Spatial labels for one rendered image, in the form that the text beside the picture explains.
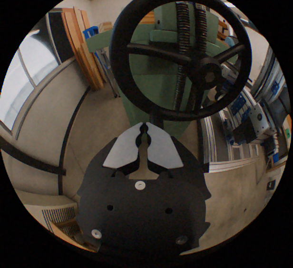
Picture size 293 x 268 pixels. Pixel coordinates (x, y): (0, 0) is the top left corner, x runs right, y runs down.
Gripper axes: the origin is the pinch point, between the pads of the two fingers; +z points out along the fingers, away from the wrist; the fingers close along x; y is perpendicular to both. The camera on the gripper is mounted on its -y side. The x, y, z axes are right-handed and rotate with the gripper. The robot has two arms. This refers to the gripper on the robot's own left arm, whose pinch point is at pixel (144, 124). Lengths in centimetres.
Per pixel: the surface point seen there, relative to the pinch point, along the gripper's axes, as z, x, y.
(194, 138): 58, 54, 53
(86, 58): 116, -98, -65
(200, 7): 0.7, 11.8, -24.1
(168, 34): 6.5, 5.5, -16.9
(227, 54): -0.9, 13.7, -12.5
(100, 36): 13.6, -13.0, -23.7
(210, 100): 23.7, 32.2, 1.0
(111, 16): 184, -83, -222
